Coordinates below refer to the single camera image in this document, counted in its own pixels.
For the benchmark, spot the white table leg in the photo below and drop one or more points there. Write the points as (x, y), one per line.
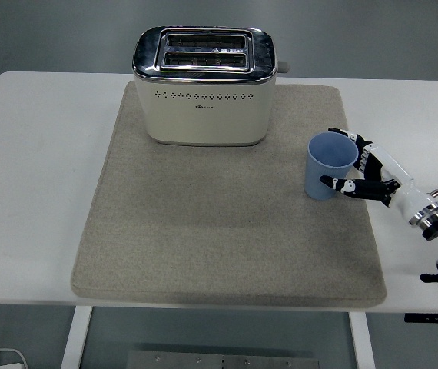
(75, 338)
(362, 342)

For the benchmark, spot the blue ribbed plastic cup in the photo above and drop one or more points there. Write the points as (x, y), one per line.
(317, 177)

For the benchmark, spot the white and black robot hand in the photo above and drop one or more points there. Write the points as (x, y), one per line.
(407, 192)

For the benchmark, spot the black table control panel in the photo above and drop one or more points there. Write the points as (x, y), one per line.
(434, 318)

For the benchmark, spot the cream and chrome toaster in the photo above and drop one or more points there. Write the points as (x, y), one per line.
(203, 123)

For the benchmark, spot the beige felt mat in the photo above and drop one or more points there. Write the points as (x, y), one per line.
(211, 238)

